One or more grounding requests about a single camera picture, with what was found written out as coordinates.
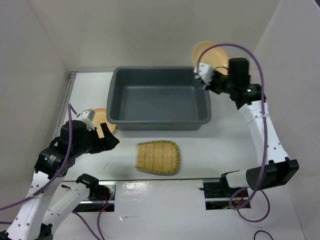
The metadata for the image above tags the yellow plate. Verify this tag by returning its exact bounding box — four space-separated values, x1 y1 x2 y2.
191 41 229 75
92 108 116 138

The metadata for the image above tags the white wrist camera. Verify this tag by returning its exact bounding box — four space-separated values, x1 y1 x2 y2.
76 109 96 131
193 62 214 90

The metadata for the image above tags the aluminium table edge rail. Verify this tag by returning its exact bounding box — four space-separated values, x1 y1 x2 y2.
52 71 78 139

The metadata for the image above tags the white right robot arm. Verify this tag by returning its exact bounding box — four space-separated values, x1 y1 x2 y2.
206 58 299 197

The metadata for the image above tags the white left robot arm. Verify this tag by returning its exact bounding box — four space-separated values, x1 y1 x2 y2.
0 120 119 240

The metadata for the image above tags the woven bamboo tray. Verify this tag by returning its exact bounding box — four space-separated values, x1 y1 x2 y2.
135 140 181 175

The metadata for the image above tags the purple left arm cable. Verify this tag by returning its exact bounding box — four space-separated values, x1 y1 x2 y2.
0 103 113 240

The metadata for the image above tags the grey plastic bin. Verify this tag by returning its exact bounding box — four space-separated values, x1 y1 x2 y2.
106 66 212 131

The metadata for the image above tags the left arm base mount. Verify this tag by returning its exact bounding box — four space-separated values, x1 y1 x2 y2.
73 181 117 213

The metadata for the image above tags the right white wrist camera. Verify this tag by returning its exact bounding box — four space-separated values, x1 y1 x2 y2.
193 62 214 90

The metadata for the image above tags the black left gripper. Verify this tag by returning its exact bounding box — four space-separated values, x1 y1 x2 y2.
74 121 120 156

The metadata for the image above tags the black cable loop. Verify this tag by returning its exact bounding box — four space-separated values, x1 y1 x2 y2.
254 230 274 240

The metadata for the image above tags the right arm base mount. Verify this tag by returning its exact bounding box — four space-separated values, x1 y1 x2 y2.
199 178 240 210

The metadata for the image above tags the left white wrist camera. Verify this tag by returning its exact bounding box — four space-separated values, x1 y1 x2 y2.
76 109 96 131

